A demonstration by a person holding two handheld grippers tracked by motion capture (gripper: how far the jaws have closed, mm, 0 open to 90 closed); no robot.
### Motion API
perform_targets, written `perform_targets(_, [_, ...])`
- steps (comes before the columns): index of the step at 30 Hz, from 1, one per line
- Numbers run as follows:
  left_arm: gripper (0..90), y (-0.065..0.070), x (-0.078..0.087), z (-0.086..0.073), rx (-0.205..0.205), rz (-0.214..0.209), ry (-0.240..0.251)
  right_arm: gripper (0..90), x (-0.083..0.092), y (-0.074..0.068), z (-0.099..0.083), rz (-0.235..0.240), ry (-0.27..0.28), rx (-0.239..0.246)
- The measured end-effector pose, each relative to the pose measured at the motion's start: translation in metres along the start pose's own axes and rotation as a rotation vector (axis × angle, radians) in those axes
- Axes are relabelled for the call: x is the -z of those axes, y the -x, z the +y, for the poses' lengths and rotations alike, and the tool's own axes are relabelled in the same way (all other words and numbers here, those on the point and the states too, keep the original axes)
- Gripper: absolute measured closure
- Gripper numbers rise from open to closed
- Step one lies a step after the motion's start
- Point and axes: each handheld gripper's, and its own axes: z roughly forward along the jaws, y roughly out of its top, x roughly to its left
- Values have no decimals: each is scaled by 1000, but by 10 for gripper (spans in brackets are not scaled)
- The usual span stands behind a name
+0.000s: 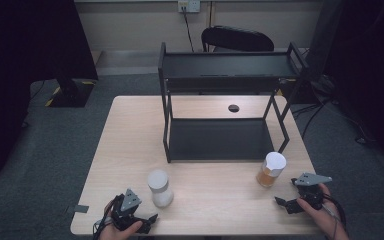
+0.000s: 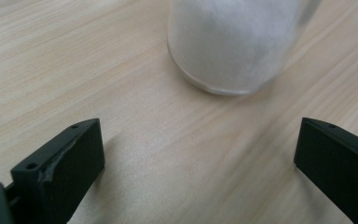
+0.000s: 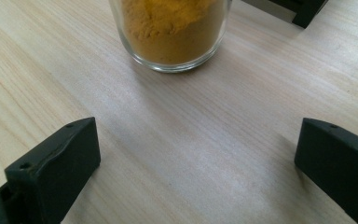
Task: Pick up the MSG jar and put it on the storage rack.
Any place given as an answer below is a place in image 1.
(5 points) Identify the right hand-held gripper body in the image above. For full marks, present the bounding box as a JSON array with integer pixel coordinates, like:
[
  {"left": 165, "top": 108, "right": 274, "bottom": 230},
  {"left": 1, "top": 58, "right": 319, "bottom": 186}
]
[{"left": 290, "top": 172, "right": 333, "bottom": 212}]

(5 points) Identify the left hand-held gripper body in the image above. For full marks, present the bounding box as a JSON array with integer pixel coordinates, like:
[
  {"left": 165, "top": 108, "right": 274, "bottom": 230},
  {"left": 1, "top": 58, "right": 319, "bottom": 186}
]
[{"left": 109, "top": 188, "right": 148, "bottom": 233}]

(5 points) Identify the jar of white powder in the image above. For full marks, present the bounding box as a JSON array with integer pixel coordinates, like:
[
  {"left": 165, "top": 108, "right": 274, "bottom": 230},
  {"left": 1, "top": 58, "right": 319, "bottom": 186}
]
[{"left": 147, "top": 168, "right": 175, "bottom": 209}]

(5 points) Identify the jar of orange powder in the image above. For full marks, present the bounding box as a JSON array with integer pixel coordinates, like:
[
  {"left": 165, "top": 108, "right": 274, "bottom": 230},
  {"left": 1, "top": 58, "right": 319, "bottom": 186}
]
[{"left": 255, "top": 151, "right": 288, "bottom": 188}]

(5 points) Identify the black metal two-tier rack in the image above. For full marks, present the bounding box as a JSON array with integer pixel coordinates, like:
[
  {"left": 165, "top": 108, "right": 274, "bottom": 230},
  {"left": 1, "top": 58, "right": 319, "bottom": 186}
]
[{"left": 157, "top": 41, "right": 310, "bottom": 164}]

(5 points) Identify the person's left hand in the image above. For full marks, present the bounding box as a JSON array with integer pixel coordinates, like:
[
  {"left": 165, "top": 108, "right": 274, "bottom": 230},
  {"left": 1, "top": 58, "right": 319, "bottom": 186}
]
[{"left": 97, "top": 219, "right": 144, "bottom": 240}]

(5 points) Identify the person's right hand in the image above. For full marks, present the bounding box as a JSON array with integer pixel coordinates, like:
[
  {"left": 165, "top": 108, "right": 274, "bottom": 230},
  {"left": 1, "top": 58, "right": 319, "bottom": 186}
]
[{"left": 296, "top": 183, "right": 349, "bottom": 240}]

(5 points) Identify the grey tape strip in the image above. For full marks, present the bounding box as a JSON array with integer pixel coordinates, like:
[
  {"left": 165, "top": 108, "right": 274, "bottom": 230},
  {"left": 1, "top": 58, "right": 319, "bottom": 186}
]
[{"left": 65, "top": 204, "right": 90, "bottom": 215}]

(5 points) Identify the black floor stand base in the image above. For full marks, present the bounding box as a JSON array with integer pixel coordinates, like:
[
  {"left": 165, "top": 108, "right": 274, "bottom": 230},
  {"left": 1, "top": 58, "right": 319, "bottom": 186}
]
[{"left": 45, "top": 78, "right": 96, "bottom": 109}]

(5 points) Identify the dark curtain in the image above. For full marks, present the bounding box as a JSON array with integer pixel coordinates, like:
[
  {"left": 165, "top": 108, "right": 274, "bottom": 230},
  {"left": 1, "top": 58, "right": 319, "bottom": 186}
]
[
  {"left": 0, "top": 0, "right": 100, "bottom": 184},
  {"left": 308, "top": 0, "right": 384, "bottom": 168}
]

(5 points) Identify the black chair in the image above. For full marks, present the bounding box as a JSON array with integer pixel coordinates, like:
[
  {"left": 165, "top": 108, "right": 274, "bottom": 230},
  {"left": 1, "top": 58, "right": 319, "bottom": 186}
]
[{"left": 201, "top": 25, "right": 276, "bottom": 53}]

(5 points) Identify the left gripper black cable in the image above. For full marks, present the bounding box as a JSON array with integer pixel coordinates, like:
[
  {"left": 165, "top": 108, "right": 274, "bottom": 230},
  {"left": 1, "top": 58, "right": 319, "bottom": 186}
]
[{"left": 92, "top": 195, "right": 121, "bottom": 240}]

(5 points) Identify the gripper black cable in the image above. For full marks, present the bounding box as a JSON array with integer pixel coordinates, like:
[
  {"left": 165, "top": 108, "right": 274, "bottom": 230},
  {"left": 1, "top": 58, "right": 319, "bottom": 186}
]
[
  {"left": 320, "top": 192, "right": 348, "bottom": 234},
  {"left": 92, "top": 195, "right": 121, "bottom": 240}
]

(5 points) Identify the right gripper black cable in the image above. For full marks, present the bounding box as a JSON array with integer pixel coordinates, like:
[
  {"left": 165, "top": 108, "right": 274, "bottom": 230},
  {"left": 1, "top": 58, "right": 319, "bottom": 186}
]
[{"left": 320, "top": 192, "right": 348, "bottom": 234}]

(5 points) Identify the black floor cable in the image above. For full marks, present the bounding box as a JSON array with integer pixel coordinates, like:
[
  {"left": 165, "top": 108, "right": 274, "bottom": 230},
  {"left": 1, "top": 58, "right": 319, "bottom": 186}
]
[{"left": 291, "top": 96, "right": 334, "bottom": 140}]

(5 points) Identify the black wall power cable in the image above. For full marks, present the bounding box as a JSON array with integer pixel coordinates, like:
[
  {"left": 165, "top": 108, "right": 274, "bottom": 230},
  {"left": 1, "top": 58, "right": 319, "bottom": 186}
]
[{"left": 180, "top": 5, "right": 196, "bottom": 53}]

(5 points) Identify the white wall socket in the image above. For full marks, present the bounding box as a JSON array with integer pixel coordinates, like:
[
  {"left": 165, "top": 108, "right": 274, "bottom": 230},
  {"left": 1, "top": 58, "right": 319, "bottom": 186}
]
[{"left": 177, "top": 0, "right": 202, "bottom": 14}]

